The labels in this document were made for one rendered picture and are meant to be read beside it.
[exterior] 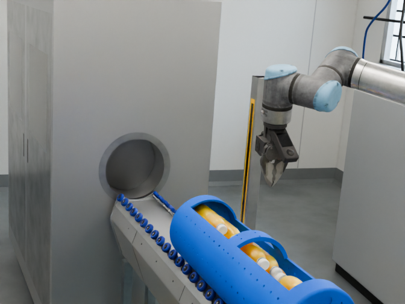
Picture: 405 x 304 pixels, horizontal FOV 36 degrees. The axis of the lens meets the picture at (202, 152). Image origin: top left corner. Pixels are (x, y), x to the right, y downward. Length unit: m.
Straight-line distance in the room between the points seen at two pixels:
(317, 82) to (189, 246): 0.94
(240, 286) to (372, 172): 2.54
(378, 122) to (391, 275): 1.02
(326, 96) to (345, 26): 5.44
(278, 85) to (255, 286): 0.64
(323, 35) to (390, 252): 3.29
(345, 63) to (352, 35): 5.38
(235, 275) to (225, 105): 4.71
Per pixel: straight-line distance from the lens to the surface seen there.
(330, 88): 1.77
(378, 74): 1.84
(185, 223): 2.50
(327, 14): 7.07
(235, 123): 6.82
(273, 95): 1.83
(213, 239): 2.31
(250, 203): 2.93
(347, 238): 4.84
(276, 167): 1.94
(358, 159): 4.66
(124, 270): 3.44
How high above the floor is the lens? 2.06
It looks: 15 degrees down
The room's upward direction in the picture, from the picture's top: 4 degrees clockwise
